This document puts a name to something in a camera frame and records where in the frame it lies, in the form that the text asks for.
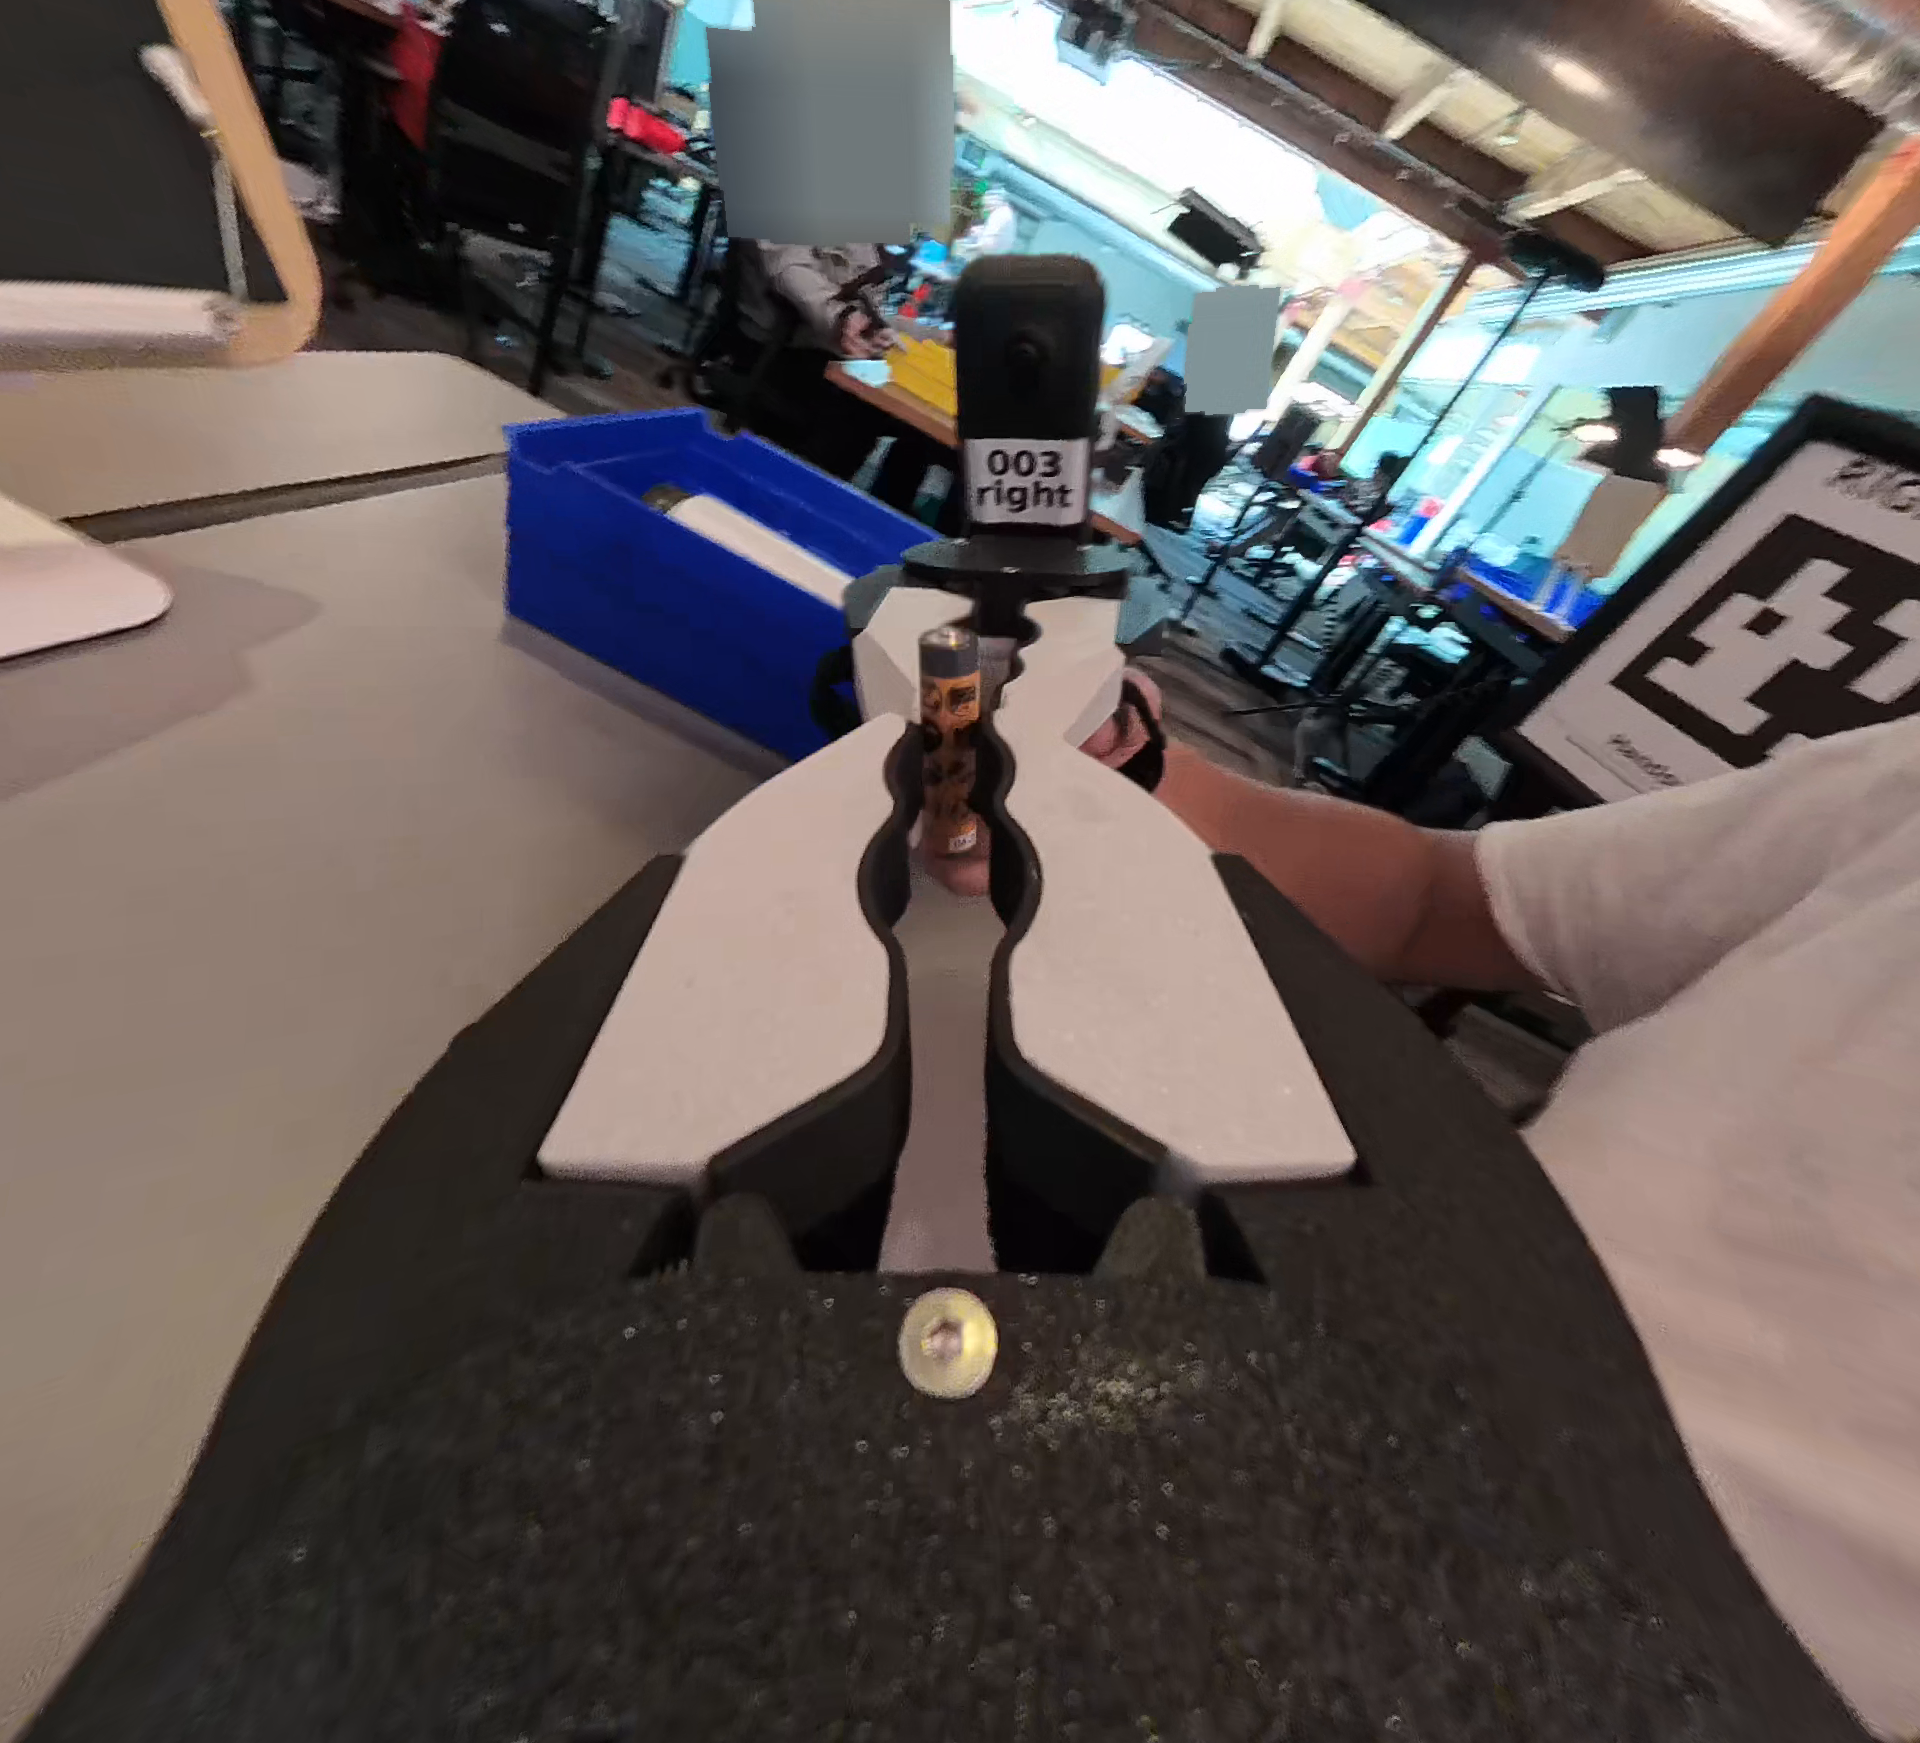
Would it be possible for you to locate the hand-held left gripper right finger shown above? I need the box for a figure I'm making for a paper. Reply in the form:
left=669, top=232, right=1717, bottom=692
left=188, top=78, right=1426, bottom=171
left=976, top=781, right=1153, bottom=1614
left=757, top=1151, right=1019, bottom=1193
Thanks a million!
left=979, top=720, right=1361, bottom=1272

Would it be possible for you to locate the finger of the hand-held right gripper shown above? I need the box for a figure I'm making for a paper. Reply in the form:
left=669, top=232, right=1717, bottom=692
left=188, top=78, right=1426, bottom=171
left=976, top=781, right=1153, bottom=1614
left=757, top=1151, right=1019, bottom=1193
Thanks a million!
left=997, top=600, right=1130, bottom=756
left=850, top=583, right=942, bottom=728

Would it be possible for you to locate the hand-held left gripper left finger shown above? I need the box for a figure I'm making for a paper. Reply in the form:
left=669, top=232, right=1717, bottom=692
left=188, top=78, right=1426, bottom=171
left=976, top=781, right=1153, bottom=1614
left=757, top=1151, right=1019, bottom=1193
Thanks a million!
left=537, top=715, right=918, bottom=1271

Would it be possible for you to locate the copper black battery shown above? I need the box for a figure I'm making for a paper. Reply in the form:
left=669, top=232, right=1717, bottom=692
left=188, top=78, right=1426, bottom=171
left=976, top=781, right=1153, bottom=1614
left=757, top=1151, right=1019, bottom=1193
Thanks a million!
left=916, top=624, right=986, bottom=859

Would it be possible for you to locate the blue plastic bin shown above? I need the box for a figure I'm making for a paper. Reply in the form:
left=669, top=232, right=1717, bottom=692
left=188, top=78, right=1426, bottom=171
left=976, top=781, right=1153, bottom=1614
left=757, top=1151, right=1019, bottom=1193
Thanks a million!
left=502, top=408, right=942, bottom=762

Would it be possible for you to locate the person's right forearm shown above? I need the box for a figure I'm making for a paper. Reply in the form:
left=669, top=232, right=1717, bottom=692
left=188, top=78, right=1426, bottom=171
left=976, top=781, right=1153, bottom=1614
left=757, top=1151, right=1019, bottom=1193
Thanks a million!
left=1155, top=741, right=1554, bottom=997

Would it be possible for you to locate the person's right hand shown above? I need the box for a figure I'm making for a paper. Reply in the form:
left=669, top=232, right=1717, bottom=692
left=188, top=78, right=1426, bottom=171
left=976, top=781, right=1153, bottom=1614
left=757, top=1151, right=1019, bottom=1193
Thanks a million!
left=1082, top=670, right=1160, bottom=769

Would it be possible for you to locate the white cylindrical container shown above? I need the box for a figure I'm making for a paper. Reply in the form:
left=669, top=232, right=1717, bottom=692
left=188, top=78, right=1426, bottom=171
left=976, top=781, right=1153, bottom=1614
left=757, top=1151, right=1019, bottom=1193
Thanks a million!
left=645, top=484, right=858, bottom=614

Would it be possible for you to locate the black chair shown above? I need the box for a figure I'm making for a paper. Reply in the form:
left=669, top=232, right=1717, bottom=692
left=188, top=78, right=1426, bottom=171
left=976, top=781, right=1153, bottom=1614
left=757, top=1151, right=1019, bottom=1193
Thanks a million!
left=427, top=0, right=670, bottom=390

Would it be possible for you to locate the black framed marker sign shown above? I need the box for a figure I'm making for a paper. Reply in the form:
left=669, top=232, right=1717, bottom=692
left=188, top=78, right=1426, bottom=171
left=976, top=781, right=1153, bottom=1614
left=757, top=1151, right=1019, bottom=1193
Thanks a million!
left=1506, top=393, right=1920, bottom=802

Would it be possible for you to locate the black wooden book stand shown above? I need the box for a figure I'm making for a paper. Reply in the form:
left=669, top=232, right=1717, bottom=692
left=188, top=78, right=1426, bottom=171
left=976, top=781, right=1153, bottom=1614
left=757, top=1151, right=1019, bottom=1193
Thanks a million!
left=0, top=0, right=326, bottom=665

